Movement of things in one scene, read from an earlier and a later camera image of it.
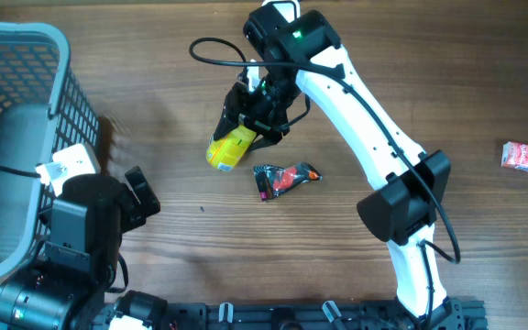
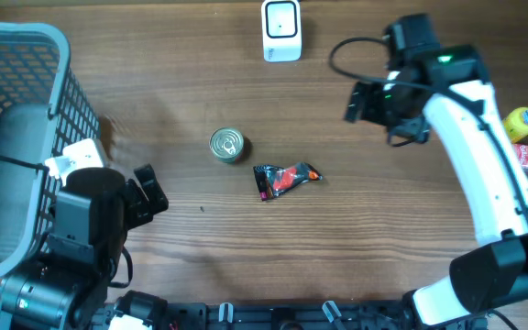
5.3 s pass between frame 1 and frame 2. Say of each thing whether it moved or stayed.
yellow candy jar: moved
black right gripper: moved
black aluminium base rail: stayed
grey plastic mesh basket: stayed
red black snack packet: stayed
